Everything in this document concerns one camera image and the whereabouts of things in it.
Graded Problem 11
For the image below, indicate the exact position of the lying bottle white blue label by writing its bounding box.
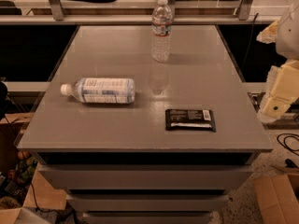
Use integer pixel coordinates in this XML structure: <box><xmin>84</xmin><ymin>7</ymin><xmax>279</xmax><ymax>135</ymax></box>
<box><xmin>61</xmin><ymin>77</ymin><xmax>135</xmax><ymax>104</ymax></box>

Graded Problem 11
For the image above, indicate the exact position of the clear water bottle red label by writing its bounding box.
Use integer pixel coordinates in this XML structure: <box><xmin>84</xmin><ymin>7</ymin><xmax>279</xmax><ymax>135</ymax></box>
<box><xmin>151</xmin><ymin>0</ymin><xmax>173</xmax><ymax>63</ymax></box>

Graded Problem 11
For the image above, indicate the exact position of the black cable on floor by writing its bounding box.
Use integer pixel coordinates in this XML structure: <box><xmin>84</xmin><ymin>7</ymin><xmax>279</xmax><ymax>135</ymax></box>
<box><xmin>276</xmin><ymin>133</ymin><xmax>299</xmax><ymax>157</ymax></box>

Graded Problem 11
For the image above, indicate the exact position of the cardboard box right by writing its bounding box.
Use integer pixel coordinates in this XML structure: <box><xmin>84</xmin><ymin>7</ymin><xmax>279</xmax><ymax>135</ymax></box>
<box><xmin>253</xmin><ymin>174</ymin><xmax>299</xmax><ymax>224</ymax></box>

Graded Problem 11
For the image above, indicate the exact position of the grey drawer cabinet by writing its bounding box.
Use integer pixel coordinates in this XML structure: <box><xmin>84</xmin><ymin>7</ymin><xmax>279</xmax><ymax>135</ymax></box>
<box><xmin>19</xmin><ymin>25</ymin><xmax>272</xmax><ymax>224</ymax></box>

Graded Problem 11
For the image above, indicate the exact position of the black snack bar wrapper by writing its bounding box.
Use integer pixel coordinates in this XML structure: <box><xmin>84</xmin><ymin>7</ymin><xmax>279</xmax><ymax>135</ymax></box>
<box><xmin>165</xmin><ymin>109</ymin><xmax>216</xmax><ymax>132</ymax></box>

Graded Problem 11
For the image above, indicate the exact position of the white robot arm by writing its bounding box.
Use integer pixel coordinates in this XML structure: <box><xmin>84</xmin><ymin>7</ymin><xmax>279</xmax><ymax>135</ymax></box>
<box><xmin>257</xmin><ymin>0</ymin><xmax>299</xmax><ymax>123</ymax></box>

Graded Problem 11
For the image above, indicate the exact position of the cardboard box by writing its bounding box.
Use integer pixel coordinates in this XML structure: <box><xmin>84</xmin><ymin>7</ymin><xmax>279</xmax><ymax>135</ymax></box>
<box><xmin>253</xmin><ymin>174</ymin><xmax>299</xmax><ymax>224</ymax></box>
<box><xmin>0</xmin><ymin>112</ymin><xmax>67</xmax><ymax>224</ymax></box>

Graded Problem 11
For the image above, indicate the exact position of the white desk background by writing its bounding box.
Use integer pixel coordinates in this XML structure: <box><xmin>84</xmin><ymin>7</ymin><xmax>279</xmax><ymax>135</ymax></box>
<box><xmin>15</xmin><ymin>0</ymin><xmax>292</xmax><ymax>16</ymax></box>

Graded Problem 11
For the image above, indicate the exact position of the cardboard box left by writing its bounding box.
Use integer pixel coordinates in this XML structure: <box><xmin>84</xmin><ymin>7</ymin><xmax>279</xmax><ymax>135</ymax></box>
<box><xmin>0</xmin><ymin>112</ymin><xmax>67</xmax><ymax>224</ymax></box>

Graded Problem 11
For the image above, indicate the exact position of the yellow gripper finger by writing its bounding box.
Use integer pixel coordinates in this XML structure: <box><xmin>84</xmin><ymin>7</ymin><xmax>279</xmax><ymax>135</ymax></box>
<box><xmin>260</xmin><ymin>60</ymin><xmax>299</xmax><ymax>119</ymax></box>
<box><xmin>256</xmin><ymin>21</ymin><xmax>278</xmax><ymax>44</ymax></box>

